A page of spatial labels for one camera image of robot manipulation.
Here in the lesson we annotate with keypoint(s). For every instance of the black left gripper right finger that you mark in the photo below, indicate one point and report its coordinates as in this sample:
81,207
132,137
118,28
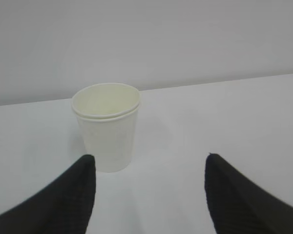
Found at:
238,206

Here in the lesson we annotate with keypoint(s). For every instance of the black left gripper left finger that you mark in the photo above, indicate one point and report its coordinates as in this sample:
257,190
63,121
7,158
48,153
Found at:
63,207

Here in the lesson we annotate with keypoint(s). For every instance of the white paper cup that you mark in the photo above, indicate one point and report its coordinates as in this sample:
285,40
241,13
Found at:
106,114

